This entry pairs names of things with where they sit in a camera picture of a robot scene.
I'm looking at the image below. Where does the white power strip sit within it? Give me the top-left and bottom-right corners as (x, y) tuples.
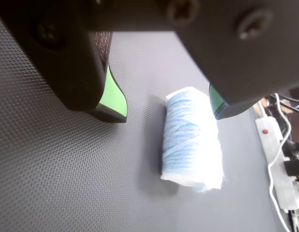
(254, 116), (299, 211)

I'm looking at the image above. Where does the black plug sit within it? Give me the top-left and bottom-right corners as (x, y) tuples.
(283, 159), (299, 177)

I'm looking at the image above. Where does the dark grey textured mat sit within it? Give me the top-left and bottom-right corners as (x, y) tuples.
(0, 11), (287, 232)

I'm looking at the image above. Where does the light blue yarn-wrapped block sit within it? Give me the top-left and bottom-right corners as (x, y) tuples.
(160, 86), (225, 193)

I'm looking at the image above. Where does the thin white cable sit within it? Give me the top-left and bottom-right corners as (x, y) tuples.
(267, 93), (294, 232)

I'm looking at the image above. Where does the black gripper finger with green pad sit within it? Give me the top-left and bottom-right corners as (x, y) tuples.
(91, 0), (299, 121)
(0, 0), (128, 124)

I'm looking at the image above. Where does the thin black cables bundle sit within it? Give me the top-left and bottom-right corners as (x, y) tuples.
(269, 93), (299, 114)

